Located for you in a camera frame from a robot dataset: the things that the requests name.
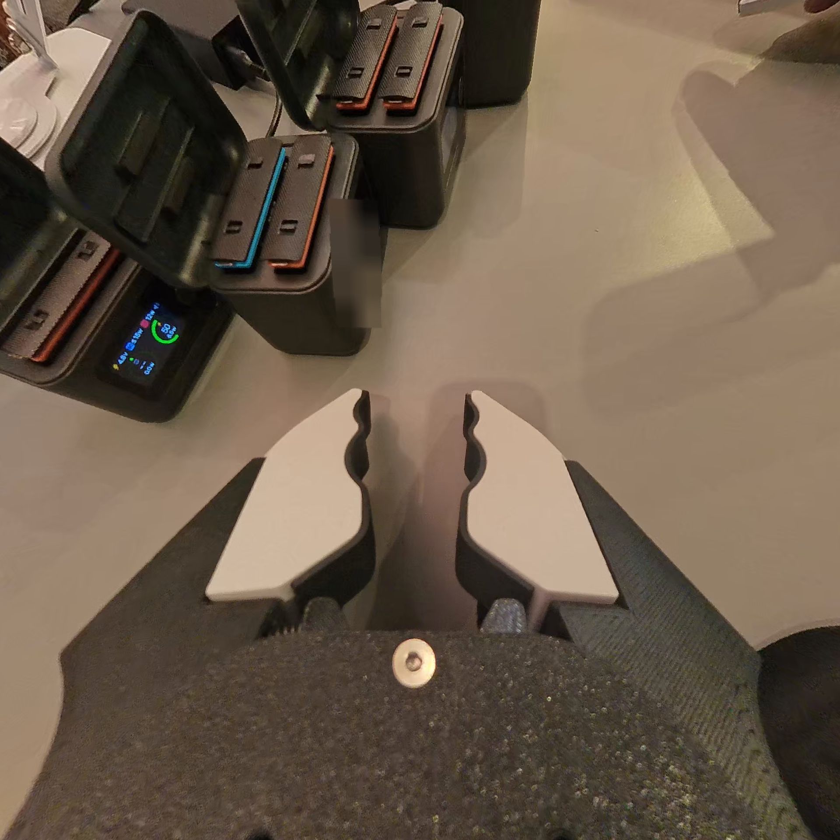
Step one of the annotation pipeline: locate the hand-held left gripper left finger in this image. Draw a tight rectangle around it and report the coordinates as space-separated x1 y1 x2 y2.
205 388 376 613

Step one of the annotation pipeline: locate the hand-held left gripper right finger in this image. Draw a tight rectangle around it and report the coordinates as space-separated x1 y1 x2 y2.
455 390 621 609

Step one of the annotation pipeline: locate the dark grey battery charging case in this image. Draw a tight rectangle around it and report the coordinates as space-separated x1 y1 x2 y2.
45 10 374 357
235 0 468 231
453 0 543 109
0 141 236 424

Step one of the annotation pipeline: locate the person's right forearm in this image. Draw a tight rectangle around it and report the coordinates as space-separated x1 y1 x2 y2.
764 14 840 65

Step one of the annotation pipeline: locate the black battery blue trim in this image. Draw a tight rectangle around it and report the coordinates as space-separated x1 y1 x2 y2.
213 146 290 271

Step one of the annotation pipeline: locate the dark grey multiport power adapter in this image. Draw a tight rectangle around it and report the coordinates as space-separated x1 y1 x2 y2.
210 23 271 91

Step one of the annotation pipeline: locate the white table mat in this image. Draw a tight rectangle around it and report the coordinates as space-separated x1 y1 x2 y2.
0 26 114 160

